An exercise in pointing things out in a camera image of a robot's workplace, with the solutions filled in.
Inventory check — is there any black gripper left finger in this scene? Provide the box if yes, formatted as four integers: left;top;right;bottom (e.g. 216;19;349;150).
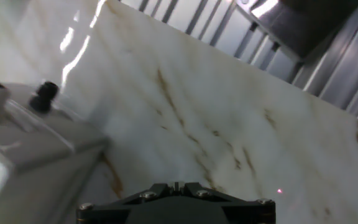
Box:
76;182;177;224

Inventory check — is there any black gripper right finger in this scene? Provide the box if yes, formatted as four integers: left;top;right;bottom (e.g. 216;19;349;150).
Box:
178;181;277;224

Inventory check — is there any white drawer black knob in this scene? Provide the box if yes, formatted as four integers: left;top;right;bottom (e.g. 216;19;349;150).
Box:
7;80;110;154

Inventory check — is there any white cabinet body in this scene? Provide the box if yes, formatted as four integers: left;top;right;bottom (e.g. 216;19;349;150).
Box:
0;138;111;224

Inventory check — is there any silver digital scale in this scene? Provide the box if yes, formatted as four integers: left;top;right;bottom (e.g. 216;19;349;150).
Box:
249;0;358;62

